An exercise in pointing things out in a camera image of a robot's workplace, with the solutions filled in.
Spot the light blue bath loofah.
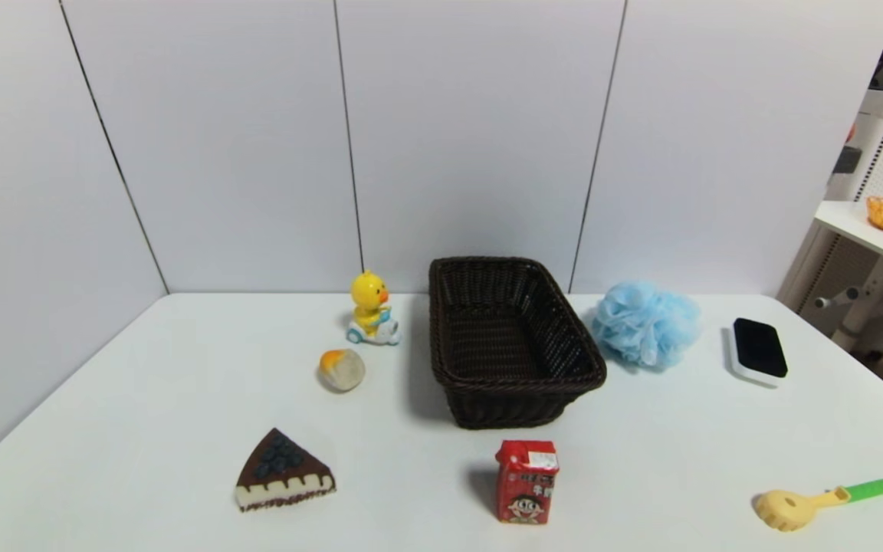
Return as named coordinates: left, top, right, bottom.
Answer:
left=590, top=280, right=703, bottom=372

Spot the dark brown wicker basket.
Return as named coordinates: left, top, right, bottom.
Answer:
left=428, top=256, right=608, bottom=430

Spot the red milk carton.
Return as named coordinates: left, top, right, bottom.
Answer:
left=495, top=439, right=560, bottom=526

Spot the white orange toy bun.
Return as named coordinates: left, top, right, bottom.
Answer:
left=318, top=348, right=367, bottom=393

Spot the black and white eraser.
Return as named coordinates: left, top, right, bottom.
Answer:
left=729, top=317, right=789, bottom=386

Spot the yellow duck scooter toy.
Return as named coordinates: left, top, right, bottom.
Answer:
left=346, top=269, right=402, bottom=347

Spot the chocolate blueberry cake slice toy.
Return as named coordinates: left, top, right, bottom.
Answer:
left=234, top=428, right=337, bottom=513

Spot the yellow pasta spoon green handle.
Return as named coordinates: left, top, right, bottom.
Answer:
left=753, top=478, right=883, bottom=533

